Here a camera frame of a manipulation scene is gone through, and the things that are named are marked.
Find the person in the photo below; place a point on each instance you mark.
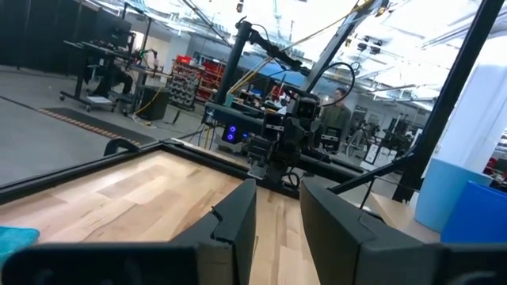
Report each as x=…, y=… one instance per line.
x=336, y=116

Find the bicycle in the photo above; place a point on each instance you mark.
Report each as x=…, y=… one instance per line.
x=356, y=142

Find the teal cloth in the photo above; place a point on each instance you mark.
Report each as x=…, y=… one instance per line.
x=16, y=241

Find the black curtain partition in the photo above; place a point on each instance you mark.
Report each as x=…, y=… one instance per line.
x=39, y=35

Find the light blue plastic cup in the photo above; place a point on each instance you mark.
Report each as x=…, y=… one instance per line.
x=439, y=194

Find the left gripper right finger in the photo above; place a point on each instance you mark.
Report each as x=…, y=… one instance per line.
x=340, y=245

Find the grey desk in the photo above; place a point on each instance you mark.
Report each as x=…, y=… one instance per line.
x=237, y=115

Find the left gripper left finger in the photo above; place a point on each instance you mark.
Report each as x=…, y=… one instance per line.
x=233, y=221

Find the black metal table frame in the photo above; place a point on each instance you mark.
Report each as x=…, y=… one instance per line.
x=59, y=177

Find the black box with blue lights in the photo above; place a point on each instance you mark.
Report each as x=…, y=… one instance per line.
x=239, y=134

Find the black desk monitor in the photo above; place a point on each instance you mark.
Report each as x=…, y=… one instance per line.
x=115, y=29

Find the black trash bin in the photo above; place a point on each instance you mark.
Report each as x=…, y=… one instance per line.
x=154, y=105

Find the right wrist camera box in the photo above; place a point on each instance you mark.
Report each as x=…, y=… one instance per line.
x=307, y=107

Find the red parts bin rack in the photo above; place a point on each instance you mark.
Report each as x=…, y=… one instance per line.
x=198, y=79

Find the black frame bracket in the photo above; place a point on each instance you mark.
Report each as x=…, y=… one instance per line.
x=115, y=143

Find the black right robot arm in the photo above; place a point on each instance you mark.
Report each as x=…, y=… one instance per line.
x=336, y=168

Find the black standing desk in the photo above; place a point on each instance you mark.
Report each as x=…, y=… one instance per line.
x=99, y=49

